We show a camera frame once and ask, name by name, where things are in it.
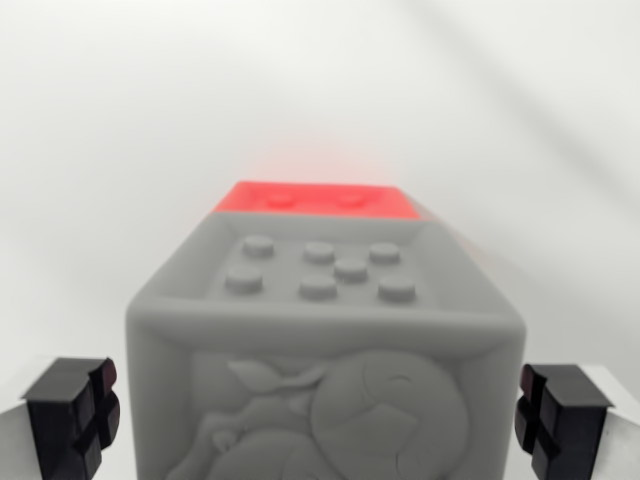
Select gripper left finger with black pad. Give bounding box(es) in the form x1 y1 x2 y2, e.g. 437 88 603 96
0 355 121 480

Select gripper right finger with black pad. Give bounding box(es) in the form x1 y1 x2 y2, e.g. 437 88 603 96
514 363 640 480

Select grey embossed rubber cube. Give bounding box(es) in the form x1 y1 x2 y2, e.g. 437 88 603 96
124 212 527 480

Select red rubber cube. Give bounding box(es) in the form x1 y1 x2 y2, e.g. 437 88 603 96
213 180 437 223

